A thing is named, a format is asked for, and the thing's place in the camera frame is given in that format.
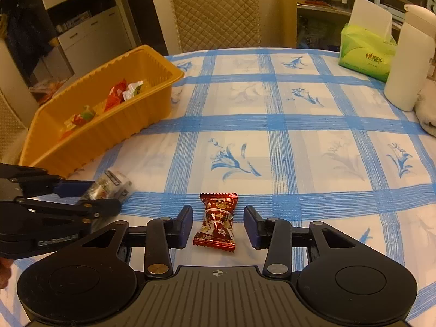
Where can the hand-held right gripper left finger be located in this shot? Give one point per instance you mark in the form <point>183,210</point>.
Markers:
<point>182,226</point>

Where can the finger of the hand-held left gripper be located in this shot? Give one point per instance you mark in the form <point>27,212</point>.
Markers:
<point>102,207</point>
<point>75,188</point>

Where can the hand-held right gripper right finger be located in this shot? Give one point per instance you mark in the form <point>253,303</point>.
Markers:
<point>252,226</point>

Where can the dark clear snack packet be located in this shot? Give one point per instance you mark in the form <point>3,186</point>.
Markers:
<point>114,184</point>

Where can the dark red candy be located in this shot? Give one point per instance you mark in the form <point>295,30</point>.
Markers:
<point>216,223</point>

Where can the orange plastic tray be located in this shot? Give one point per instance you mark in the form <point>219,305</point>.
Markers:
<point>112,133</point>

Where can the small red candy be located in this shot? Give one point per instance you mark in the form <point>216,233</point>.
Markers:
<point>75,119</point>

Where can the green candy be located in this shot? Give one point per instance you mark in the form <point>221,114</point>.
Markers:
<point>88,113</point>

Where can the red packet with white print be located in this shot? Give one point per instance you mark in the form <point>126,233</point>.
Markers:
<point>115,95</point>

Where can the silver white snack packet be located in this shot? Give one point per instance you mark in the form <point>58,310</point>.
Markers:
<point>133,90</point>

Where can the person's left hand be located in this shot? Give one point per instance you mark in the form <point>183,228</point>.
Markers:
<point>5,274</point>

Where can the blue checked tablecloth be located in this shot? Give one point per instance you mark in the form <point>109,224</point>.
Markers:
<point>272,143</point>

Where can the chair with beige cloth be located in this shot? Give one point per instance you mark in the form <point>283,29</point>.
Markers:
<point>10,126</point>

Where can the red plastic bag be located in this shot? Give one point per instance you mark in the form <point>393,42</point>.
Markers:
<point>47,90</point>

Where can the white cabinet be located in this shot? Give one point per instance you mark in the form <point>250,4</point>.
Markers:
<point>98,34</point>

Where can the dark cloth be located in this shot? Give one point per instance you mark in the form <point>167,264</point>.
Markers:
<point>30,37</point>

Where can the dark wooden door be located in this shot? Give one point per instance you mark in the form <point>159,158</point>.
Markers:
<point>143,10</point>

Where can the green tissue pack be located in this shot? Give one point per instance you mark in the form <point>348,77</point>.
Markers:
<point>366,54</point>

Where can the grey cloth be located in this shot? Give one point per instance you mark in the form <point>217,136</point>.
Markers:
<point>427,109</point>

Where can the quilted chair back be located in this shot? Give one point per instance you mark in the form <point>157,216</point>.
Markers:
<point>214,13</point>

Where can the wooden shelf unit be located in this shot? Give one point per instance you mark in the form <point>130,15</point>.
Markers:
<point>288,13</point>

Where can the white thermos bottle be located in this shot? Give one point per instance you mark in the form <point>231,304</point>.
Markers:
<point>407,64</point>

